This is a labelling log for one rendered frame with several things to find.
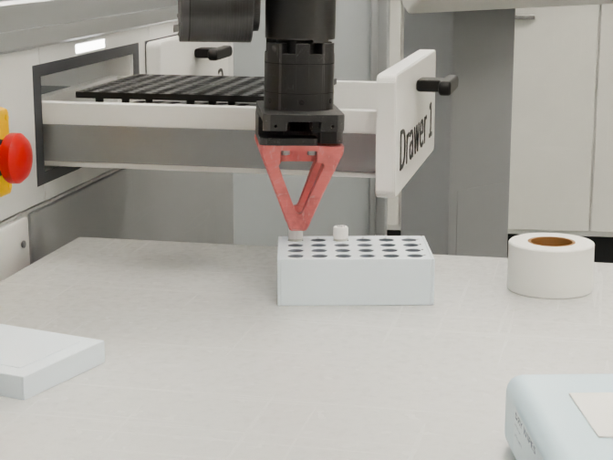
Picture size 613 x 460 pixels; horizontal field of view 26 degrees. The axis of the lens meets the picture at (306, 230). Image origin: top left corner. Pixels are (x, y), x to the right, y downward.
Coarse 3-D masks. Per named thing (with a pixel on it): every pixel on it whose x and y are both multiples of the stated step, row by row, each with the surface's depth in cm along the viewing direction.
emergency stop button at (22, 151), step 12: (12, 132) 104; (12, 144) 103; (24, 144) 104; (0, 156) 103; (12, 156) 103; (24, 156) 104; (0, 168) 103; (12, 168) 103; (24, 168) 104; (12, 180) 103
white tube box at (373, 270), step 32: (288, 256) 106; (320, 256) 106; (352, 256) 105; (384, 256) 105; (416, 256) 106; (288, 288) 105; (320, 288) 105; (352, 288) 105; (384, 288) 105; (416, 288) 105
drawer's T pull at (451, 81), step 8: (424, 80) 128; (432, 80) 128; (440, 80) 128; (448, 80) 126; (456, 80) 130; (416, 88) 129; (424, 88) 128; (432, 88) 128; (440, 88) 126; (448, 88) 125; (456, 88) 131
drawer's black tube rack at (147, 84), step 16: (128, 80) 138; (144, 80) 139; (160, 80) 138; (176, 80) 138; (192, 80) 139; (208, 80) 138; (224, 80) 138; (240, 80) 138; (256, 80) 138; (80, 96) 128; (96, 96) 128; (112, 96) 127; (128, 96) 127; (144, 96) 127; (160, 96) 126; (176, 96) 126; (192, 96) 126; (208, 96) 125; (224, 96) 125; (240, 96) 125; (256, 96) 124
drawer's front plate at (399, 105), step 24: (384, 72) 118; (408, 72) 123; (432, 72) 141; (384, 96) 116; (408, 96) 123; (432, 96) 142; (384, 120) 116; (408, 120) 124; (432, 120) 143; (384, 144) 117; (408, 144) 125; (432, 144) 144; (384, 168) 117; (408, 168) 126; (384, 192) 118
